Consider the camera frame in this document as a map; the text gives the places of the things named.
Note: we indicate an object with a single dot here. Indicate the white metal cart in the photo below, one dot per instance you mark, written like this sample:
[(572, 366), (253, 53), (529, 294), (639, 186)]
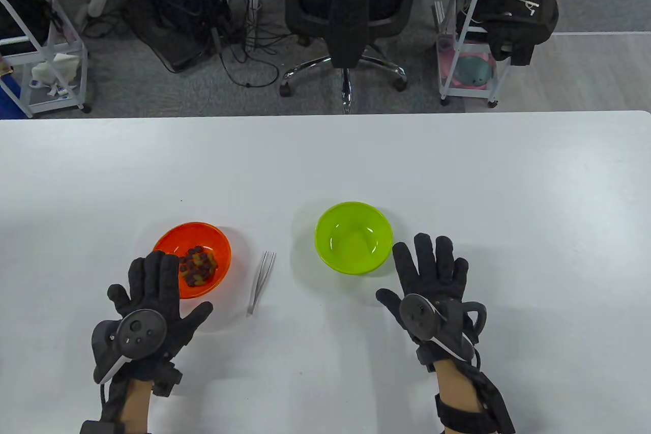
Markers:
[(467, 92), (56, 103)]

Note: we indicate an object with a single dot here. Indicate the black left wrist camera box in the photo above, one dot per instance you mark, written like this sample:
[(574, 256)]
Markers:
[(96, 428)]

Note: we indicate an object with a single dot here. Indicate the black bag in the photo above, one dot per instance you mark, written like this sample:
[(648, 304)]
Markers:
[(20, 17)]

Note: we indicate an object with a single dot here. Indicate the person's right hand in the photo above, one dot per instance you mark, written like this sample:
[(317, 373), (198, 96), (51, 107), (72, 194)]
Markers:
[(432, 271)]

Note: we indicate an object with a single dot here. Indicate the pile of raisins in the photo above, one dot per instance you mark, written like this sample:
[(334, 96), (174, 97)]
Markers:
[(201, 268)]

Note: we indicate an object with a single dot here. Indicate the black wrist sensor module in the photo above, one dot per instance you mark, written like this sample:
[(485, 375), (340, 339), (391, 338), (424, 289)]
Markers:
[(424, 356), (167, 379)]

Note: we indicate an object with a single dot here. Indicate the teal round lid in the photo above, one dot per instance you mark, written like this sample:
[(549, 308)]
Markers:
[(473, 70)]

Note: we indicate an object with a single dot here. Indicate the person's left hand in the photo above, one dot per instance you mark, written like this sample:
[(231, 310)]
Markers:
[(157, 286)]

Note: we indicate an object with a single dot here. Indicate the pink tray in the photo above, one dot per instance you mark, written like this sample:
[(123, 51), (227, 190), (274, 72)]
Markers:
[(446, 62)]

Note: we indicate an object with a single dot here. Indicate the black white right controller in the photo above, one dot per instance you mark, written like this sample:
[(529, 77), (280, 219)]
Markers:
[(419, 314)]

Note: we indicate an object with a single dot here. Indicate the white crumpled bag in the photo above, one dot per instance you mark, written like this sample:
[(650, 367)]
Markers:
[(56, 70)]

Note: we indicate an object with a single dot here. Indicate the black backpack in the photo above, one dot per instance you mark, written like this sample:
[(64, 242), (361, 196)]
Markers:
[(513, 27)]

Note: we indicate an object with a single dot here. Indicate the green plastic bowl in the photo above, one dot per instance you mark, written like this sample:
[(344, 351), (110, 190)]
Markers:
[(351, 240)]

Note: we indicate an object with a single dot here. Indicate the metal tweezers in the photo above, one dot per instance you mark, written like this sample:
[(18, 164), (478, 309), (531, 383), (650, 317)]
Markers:
[(259, 284)]

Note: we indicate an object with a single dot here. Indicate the black white left controller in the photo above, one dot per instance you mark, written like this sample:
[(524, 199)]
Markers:
[(140, 332)]

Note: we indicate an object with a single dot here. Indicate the black right wrist sensor module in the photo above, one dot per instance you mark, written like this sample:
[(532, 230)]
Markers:
[(424, 356)]

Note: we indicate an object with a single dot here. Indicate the blue object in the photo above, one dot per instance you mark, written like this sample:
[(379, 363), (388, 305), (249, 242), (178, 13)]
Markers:
[(6, 98)]

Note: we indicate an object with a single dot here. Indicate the orange plastic bowl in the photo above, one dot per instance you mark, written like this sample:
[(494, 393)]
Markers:
[(203, 236)]

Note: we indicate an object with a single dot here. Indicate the person's left forearm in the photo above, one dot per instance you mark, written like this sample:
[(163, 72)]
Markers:
[(138, 403)]

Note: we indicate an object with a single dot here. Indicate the person's right forearm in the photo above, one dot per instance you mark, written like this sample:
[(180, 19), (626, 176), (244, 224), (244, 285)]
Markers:
[(455, 383)]

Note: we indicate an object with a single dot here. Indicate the black white controller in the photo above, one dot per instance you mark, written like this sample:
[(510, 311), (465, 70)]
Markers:
[(140, 332), (419, 314)]

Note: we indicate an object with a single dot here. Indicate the black left wrist sensor module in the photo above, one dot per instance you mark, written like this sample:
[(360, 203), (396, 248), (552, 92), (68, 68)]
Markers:
[(167, 379)]

